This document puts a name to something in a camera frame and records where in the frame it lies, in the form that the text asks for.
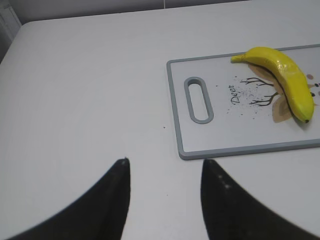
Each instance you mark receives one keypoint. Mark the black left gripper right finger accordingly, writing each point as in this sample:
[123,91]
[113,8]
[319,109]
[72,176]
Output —
[231,213]

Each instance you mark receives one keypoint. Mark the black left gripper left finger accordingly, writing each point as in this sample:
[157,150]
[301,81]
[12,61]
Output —
[99,214]

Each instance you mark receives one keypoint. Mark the yellow plastic banana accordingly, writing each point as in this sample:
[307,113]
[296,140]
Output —
[290,77]

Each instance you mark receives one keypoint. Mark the grey rimmed deer cutting board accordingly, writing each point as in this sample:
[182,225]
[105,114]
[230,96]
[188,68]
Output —
[227,109]

